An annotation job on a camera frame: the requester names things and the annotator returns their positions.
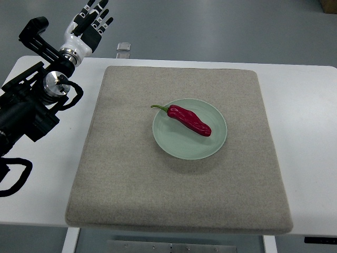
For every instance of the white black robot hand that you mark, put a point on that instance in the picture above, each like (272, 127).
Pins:
(85, 31)

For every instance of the red pepper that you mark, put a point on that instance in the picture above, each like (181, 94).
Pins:
(187, 118)

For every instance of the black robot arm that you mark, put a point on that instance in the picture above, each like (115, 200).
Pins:
(31, 100)

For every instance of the floor socket plate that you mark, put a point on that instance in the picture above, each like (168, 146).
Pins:
(123, 46)

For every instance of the light green plate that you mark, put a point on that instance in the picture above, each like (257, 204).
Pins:
(179, 141)

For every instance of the beige felt mat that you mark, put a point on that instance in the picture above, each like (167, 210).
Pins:
(126, 181)

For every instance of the white table leg left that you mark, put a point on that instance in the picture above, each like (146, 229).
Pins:
(70, 241)

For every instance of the white table leg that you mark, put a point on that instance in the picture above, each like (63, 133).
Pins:
(70, 241)
(269, 244)

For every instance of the cardboard box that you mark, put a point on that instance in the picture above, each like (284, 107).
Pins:
(329, 6)

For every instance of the white table leg right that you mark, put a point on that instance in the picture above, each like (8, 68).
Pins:
(269, 244)

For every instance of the black table control panel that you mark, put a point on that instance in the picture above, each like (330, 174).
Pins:
(321, 240)

